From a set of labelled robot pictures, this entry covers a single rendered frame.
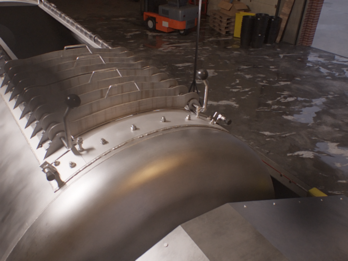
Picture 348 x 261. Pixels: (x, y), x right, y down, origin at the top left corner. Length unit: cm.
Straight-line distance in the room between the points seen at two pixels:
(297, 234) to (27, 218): 81
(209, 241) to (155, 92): 68
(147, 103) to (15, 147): 52
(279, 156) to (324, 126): 160
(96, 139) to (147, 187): 26
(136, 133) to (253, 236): 49
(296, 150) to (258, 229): 541
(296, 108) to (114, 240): 708
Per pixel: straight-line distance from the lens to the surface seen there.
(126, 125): 124
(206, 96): 136
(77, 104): 109
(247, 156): 136
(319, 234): 125
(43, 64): 178
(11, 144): 150
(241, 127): 682
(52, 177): 114
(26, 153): 138
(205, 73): 130
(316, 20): 1244
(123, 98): 138
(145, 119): 126
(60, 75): 164
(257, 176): 142
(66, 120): 112
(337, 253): 121
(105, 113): 127
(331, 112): 808
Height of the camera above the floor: 330
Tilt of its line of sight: 30 degrees down
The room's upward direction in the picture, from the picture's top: 3 degrees clockwise
